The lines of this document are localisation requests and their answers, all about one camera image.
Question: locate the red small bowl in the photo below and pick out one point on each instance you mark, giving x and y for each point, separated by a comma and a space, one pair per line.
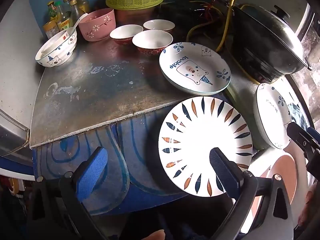
152, 38
158, 25
125, 32

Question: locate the black electric wok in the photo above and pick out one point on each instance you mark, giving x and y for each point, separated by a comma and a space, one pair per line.
255, 57

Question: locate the brown pot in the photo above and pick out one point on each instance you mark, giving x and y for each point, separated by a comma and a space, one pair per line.
135, 15

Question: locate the white ceramic spoon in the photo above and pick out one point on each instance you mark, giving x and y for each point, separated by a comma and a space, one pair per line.
80, 20

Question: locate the black cap oil bottle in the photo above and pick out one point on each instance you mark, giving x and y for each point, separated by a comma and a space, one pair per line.
83, 2

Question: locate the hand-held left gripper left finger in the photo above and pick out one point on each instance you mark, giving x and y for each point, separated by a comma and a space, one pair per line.
92, 172

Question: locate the clear gold cap bottle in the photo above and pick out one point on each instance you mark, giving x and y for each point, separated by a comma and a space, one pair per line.
76, 12

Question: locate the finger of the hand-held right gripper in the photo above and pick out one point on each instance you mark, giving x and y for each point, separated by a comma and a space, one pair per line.
298, 136
313, 133

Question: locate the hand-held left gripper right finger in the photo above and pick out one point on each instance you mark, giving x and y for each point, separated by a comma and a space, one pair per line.
222, 172

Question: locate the clear yellow cap bottle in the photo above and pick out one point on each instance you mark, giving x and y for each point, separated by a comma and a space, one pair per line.
66, 3

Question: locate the pink flower print bowl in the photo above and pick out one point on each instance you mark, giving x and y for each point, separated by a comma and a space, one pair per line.
96, 27

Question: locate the small white printed bowl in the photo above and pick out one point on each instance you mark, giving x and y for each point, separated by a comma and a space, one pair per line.
56, 43

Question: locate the white bear print plate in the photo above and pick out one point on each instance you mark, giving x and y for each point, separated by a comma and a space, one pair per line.
270, 112
195, 65

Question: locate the yellow lid jar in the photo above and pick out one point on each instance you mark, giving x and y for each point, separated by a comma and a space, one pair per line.
50, 30

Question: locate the person's right hand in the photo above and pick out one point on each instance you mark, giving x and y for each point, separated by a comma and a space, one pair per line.
308, 205

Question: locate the yellow label green cap bottle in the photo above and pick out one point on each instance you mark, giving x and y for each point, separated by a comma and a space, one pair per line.
63, 21

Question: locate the white leaf pattern plate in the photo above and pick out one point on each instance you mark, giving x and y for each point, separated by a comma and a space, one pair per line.
200, 135

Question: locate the person's left hand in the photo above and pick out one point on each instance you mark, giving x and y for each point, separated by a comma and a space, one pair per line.
155, 236

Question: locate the black wok with lid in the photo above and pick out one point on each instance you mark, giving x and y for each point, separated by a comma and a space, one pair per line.
270, 30

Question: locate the large white bear bowl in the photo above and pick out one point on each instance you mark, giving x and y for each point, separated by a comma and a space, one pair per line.
53, 60

